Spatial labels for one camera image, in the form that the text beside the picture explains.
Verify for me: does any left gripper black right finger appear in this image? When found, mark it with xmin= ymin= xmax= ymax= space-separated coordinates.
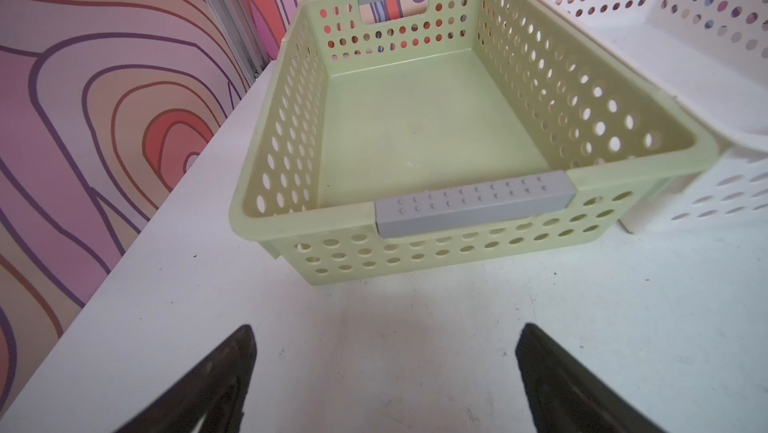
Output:
xmin=515 ymin=323 xmax=663 ymax=433

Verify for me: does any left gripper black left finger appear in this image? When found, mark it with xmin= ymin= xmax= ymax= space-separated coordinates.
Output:
xmin=118 ymin=324 xmax=257 ymax=432

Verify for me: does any left green perforated plastic basket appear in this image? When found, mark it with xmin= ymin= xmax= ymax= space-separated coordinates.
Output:
xmin=229 ymin=0 xmax=718 ymax=285

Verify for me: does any white perforated plastic basket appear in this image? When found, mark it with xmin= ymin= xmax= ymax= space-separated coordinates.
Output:
xmin=548 ymin=0 xmax=767 ymax=234

